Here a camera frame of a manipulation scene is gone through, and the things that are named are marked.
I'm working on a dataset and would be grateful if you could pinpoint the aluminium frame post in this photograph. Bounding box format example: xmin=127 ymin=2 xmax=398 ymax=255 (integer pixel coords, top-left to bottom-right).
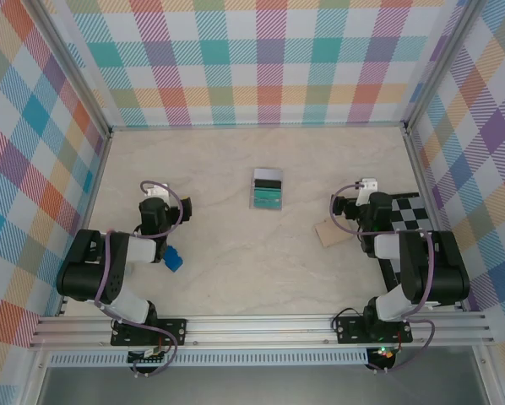
xmin=31 ymin=0 xmax=112 ymax=136
xmin=402 ymin=0 xmax=486 ymax=134

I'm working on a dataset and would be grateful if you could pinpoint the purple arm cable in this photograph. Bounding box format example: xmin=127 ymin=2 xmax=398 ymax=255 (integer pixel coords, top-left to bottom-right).
xmin=94 ymin=180 xmax=186 ymax=378
xmin=329 ymin=181 xmax=437 ymax=375

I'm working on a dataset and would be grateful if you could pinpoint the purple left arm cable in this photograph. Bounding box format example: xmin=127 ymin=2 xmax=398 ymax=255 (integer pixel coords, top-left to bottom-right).
xmin=94 ymin=180 xmax=186 ymax=378

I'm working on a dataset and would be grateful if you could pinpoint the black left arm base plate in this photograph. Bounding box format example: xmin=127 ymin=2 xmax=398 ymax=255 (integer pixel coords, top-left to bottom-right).
xmin=111 ymin=318 xmax=188 ymax=347

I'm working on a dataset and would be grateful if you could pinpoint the aluminium mounting rail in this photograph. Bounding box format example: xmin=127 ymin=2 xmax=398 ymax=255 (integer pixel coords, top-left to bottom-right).
xmin=28 ymin=311 xmax=497 ymax=349

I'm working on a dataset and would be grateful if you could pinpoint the blue plastic block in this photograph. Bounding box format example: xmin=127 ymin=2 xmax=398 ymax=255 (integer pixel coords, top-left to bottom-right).
xmin=162 ymin=245 xmax=185 ymax=273

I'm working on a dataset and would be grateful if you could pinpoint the circuit board with lit LEDs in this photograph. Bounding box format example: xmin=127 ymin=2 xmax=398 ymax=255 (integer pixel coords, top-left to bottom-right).
xmin=372 ymin=344 xmax=399 ymax=363

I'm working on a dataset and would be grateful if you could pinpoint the white slotted cable duct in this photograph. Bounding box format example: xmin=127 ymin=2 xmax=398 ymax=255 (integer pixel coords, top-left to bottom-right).
xmin=48 ymin=348 xmax=370 ymax=367

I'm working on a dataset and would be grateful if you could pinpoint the aluminium frame rail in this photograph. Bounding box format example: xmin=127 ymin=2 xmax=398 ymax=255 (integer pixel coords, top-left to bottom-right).
xmin=57 ymin=130 xmax=113 ymax=317
xmin=108 ymin=121 xmax=408 ymax=131
xmin=402 ymin=126 xmax=473 ymax=313

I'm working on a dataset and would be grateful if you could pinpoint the teal credit card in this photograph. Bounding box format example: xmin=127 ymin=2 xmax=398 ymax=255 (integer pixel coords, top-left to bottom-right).
xmin=252 ymin=187 xmax=283 ymax=209

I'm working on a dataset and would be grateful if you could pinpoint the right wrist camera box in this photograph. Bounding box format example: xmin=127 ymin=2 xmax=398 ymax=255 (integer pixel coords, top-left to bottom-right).
xmin=359 ymin=176 xmax=380 ymax=203

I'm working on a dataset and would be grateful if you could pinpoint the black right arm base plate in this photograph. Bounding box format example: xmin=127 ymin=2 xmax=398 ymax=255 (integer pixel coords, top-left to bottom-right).
xmin=333 ymin=315 xmax=413 ymax=345

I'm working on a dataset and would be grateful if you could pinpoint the clear acrylic card stand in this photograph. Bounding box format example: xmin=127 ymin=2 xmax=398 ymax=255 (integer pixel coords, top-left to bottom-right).
xmin=249 ymin=167 xmax=285 ymax=211

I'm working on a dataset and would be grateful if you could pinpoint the grey metal panel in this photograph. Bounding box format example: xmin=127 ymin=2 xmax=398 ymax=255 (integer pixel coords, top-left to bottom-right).
xmin=36 ymin=362 xmax=490 ymax=405

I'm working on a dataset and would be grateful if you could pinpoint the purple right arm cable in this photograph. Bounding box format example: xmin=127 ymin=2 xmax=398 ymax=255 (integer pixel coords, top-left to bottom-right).
xmin=329 ymin=181 xmax=437 ymax=375

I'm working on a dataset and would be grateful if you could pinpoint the black white checkerboard board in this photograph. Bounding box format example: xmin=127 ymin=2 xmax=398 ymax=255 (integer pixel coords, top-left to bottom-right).
xmin=356 ymin=192 xmax=464 ymax=311

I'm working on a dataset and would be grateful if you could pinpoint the small green circuit board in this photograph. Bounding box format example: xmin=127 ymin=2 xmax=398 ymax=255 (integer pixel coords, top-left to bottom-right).
xmin=128 ymin=348 xmax=170 ymax=366

